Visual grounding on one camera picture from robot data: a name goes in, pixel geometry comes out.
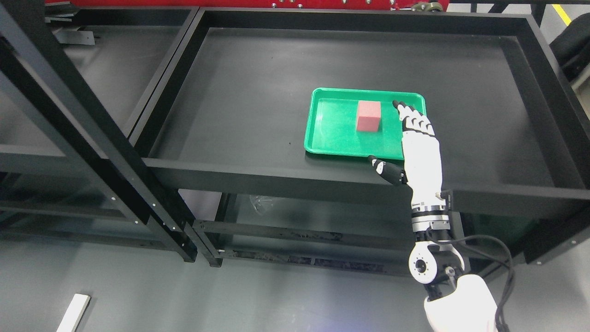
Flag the clear plastic bag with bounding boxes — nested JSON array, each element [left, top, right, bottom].
[[249, 195, 276, 210]]

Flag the black metal shelf left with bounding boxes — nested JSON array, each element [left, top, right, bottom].
[[1, 0, 223, 267]]

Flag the pink foam block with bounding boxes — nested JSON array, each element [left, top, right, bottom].
[[356, 100, 382, 132]]

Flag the office chair with black jacket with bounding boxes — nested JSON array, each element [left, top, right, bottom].
[[549, 22, 590, 83]]

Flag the green plastic tray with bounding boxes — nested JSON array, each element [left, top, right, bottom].
[[303, 88, 426, 160]]

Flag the black metal shelf right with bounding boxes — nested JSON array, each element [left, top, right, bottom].
[[129, 8, 589, 263]]

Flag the black metal shelf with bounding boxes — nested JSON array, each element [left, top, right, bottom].
[[1, 0, 223, 267], [129, 8, 589, 263]]

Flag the white table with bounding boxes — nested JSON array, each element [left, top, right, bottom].
[[56, 293, 91, 332]]

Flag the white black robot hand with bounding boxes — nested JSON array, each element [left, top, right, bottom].
[[367, 101, 447, 212]]

